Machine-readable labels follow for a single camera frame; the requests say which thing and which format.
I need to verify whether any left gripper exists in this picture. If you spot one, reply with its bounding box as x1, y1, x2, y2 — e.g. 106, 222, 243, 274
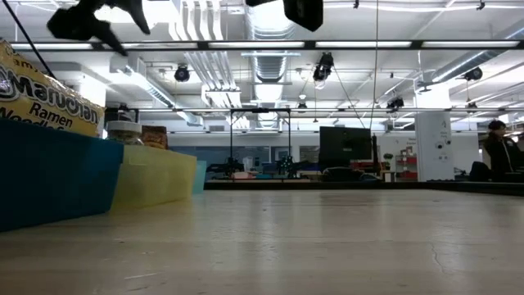
46, 0, 151, 57

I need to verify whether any square glass herb jar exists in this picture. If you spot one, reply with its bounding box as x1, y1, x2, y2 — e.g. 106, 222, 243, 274
105, 120, 145, 147

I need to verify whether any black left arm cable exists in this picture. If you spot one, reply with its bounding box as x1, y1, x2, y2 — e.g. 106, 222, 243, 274
2, 0, 57, 79

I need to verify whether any yellow translucent plastic bin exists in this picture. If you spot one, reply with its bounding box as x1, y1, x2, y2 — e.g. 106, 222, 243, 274
109, 143, 198, 214

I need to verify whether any person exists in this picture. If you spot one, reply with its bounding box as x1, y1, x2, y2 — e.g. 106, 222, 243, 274
482, 119, 524, 182

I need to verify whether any yellow Maruchan ramen packet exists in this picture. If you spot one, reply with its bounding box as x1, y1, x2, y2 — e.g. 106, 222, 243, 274
0, 39, 106, 138

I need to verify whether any red storage shelf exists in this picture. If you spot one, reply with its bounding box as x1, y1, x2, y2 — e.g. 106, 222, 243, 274
395, 149, 418, 181

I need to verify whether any dark teal plastic bin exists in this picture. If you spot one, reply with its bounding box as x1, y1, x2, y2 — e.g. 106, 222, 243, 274
0, 117, 125, 234

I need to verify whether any black hanging camera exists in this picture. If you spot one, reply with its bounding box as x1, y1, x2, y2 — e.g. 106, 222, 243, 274
313, 52, 335, 83

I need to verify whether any black background rig frame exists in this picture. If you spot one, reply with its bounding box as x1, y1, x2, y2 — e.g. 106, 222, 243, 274
228, 107, 292, 173

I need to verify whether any black bag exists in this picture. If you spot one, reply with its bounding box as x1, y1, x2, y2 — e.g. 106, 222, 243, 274
468, 161, 492, 183

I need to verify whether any silver ventilation duct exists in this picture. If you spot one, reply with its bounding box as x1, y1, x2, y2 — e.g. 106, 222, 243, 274
244, 0, 302, 130

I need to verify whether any black computer monitor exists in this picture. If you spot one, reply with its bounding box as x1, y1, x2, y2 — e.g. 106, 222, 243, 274
318, 125, 373, 161

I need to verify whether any black aluminium rig frame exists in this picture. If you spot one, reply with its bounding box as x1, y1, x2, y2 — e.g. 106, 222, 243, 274
203, 179, 524, 197

